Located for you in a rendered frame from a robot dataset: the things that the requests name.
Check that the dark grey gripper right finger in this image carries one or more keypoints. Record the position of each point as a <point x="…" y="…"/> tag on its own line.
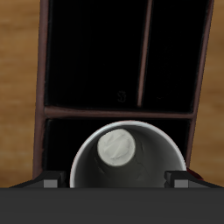
<point x="178" y="178"/>

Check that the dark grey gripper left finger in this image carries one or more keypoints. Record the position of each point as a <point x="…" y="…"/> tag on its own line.
<point x="52" y="178"/>

